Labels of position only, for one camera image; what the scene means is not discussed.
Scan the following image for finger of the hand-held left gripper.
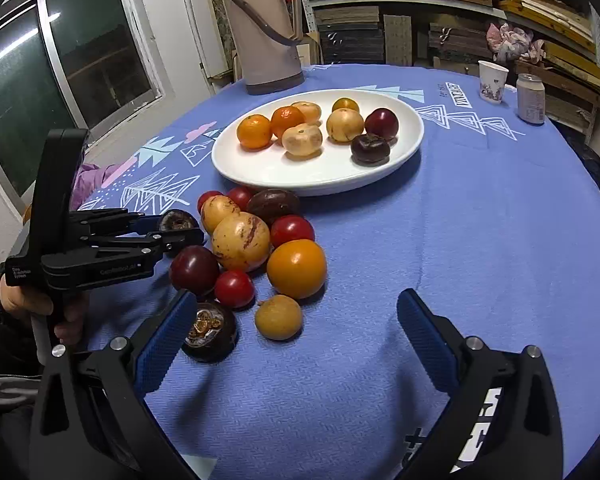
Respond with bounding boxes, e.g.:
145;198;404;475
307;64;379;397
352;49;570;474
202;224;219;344
69;208;163;233
77;229;207;261

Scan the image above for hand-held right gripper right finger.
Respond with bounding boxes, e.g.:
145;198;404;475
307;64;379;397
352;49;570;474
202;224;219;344
396;288;565;480

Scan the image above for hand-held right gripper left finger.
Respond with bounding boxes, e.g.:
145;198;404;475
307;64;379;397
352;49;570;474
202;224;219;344
29;289;199;480

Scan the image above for dark red plum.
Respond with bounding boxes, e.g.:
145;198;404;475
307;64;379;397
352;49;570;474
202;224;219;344
364;107;399;141
169;245;221;297

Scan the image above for red tomato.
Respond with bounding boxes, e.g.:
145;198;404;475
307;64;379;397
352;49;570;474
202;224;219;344
226;185;256;212
214;269;256;309
196;190;224;213
270;214;316;248

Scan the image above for yellow striped pepino melon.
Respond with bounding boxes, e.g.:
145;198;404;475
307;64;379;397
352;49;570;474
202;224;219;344
200;195;242;235
282;123;324;157
211;211;272;273
326;108;365;143
291;101;323;124

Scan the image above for small tan longan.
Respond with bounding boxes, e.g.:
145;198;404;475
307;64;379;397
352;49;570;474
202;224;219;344
254;294;303;341

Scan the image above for large orange-yellow tomato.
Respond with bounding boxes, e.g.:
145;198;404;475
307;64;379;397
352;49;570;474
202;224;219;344
266;239;328;300

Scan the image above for white oval plate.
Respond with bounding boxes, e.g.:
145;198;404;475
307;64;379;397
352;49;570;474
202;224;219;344
211;89;425;197

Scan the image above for orange mandarin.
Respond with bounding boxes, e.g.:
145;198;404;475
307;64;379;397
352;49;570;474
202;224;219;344
270;105;306;139
236;114;273;150

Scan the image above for person's left hand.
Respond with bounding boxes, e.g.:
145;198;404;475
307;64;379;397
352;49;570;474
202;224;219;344
0;275;90;347

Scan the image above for purple satin cloth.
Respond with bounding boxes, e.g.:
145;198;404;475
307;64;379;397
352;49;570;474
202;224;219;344
70;162;126;211

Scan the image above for blue printed tablecloth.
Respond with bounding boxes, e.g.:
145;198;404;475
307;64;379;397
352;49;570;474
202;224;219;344
77;62;600;480

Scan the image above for white framed window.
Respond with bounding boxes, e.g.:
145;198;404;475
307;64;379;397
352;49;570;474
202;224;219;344
0;0;166;211

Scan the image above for person's dark jacket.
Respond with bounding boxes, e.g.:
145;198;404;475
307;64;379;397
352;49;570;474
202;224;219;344
0;375;43;480

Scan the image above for white leaning boards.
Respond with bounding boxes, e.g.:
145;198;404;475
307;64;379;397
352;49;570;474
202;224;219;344
180;0;241;93

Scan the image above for beige thermos flask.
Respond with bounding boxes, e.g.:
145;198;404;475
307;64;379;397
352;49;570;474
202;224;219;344
221;0;306;96

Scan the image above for silver drink can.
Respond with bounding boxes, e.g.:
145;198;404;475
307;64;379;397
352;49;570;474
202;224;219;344
516;73;546;126

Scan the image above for white paper cup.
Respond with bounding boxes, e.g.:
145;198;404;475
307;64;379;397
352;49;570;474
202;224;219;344
477;60;510;106

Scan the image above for crumpled pink cloth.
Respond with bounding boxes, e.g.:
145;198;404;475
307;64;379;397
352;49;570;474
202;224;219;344
486;21;545;65

